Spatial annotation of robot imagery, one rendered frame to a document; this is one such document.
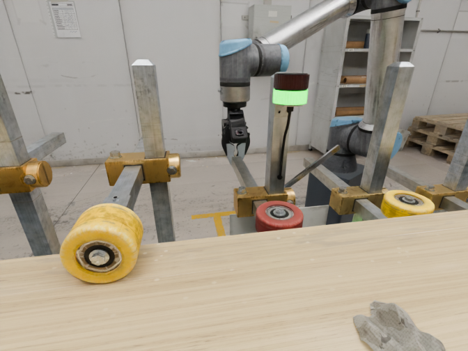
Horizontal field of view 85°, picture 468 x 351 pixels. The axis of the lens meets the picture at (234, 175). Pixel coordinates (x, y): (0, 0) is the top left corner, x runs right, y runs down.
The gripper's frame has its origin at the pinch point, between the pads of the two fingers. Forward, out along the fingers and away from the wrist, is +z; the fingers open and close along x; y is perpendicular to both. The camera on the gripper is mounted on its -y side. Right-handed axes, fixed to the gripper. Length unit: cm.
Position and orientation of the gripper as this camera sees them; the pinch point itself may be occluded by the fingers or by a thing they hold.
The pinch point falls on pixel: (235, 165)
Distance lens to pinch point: 84.2
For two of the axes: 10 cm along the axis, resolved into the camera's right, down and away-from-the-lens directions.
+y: -1.7, -4.1, 9.0
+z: 0.0, 9.1, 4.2
